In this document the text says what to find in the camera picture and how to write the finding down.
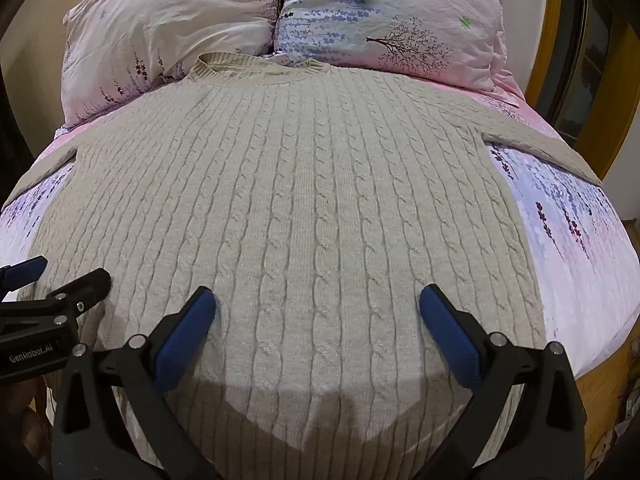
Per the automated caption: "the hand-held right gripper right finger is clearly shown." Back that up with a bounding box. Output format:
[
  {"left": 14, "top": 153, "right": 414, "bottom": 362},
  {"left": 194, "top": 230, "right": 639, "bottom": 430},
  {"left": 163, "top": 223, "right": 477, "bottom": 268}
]
[{"left": 419, "top": 284, "right": 587, "bottom": 480}]

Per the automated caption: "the beige cable-knit sweater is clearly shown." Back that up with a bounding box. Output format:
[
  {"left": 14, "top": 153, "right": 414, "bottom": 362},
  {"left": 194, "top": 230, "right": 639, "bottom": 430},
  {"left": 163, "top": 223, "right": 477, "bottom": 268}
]
[{"left": 2, "top": 51, "right": 603, "bottom": 480}]

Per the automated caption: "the pink floral bed sheet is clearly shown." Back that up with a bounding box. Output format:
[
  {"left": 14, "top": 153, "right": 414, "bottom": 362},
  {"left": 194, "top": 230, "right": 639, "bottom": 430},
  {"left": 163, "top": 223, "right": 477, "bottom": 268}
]
[{"left": 0, "top": 67, "right": 640, "bottom": 441}]

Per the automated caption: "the floral white duvet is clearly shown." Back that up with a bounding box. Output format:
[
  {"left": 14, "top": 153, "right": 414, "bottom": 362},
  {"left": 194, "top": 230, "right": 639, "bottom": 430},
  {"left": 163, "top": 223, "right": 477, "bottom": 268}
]
[{"left": 60, "top": 0, "right": 283, "bottom": 128}]

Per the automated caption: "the yellow wooden frame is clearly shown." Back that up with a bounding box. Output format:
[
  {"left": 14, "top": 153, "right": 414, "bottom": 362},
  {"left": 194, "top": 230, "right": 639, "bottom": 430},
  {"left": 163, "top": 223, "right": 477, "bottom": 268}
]
[{"left": 525, "top": 0, "right": 640, "bottom": 181}]

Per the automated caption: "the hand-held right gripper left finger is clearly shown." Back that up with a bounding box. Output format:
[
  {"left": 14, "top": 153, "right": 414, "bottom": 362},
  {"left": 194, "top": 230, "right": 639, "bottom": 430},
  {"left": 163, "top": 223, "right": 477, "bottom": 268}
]
[{"left": 52, "top": 286, "right": 236, "bottom": 480}]

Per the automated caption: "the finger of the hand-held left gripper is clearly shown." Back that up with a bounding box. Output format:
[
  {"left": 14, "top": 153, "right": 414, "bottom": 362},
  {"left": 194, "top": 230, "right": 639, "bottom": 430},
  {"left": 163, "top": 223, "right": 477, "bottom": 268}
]
[
  {"left": 0, "top": 267, "right": 112, "bottom": 328},
  {"left": 0, "top": 255, "right": 48, "bottom": 291}
]

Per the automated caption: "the wooden bed frame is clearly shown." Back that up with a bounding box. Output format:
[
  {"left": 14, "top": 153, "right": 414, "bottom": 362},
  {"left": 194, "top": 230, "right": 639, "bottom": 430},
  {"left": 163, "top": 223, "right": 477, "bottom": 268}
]
[{"left": 575, "top": 340, "right": 640, "bottom": 480}]

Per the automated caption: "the bluish tree print pillow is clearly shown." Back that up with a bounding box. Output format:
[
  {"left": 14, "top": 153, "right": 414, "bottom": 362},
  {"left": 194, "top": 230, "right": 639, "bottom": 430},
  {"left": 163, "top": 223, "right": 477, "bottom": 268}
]
[{"left": 274, "top": 0, "right": 516, "bottom": 81}]

